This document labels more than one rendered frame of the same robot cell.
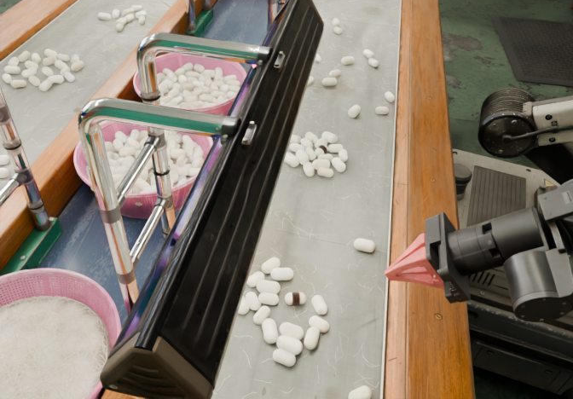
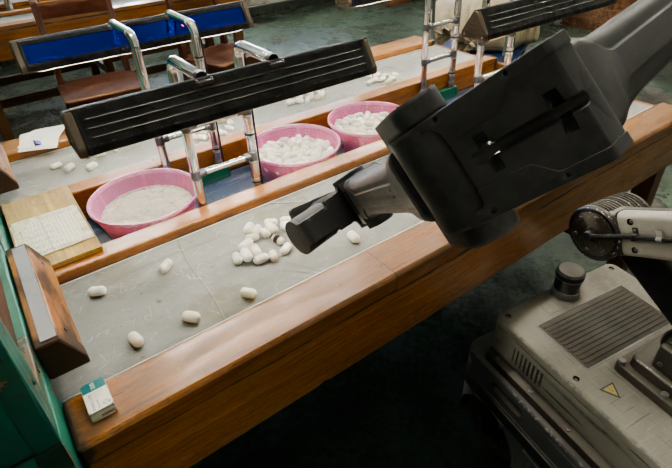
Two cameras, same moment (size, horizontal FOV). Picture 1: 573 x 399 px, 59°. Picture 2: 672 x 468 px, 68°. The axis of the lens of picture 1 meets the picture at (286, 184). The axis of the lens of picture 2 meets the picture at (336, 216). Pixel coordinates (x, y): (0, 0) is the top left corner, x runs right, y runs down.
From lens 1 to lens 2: 0.76 m
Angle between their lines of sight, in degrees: 38
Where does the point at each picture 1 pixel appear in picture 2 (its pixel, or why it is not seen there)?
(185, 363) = (76, 130)
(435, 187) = not seen: hidden behind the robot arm
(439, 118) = not seen: hidden behind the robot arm
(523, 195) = (650, 331)
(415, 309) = (329, 274)
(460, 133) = not seen: outside the picture
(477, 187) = (600, 302)
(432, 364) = (299, 300)
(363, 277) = (332, 252)
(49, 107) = (281, 113)
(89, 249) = (232, 187)
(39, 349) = (156, 204)
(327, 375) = (248, 278)
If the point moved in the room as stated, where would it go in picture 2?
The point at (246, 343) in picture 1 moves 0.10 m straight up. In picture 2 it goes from (232, 245) to (224, 207)
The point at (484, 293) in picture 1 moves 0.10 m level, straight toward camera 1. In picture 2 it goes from (533, 393) to (493, 401)
